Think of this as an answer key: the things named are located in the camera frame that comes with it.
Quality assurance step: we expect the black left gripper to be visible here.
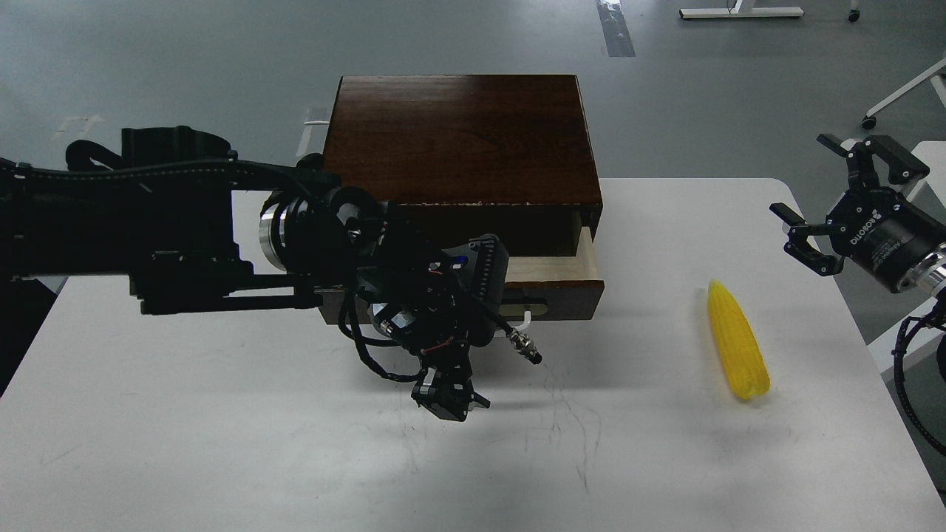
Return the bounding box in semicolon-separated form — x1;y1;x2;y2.
355;245;496;422

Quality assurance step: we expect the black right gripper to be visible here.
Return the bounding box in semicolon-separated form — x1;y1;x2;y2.
769;133;946;294

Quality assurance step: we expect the wooden drawer with white handle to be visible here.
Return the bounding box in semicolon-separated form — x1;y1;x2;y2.
319;226;605;330

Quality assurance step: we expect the yellow corn cob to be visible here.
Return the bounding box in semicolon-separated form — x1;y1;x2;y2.
707;279;770;401

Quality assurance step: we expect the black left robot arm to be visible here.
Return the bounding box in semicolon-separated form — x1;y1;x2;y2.
2;126;508;421

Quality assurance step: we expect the dark wooden drawer cabinet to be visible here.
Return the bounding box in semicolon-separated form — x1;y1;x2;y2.
323;74;604;256

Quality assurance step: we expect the white wheeled desk leg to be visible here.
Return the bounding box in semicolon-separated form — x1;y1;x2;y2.
860;57;945;131

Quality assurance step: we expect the white side table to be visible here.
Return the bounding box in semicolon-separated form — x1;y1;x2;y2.
868;141;945;382

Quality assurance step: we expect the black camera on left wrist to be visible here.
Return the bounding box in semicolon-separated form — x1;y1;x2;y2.
443;233;509;311

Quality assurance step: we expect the white desk frame base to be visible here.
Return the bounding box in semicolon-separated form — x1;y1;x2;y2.
678;1;805;20

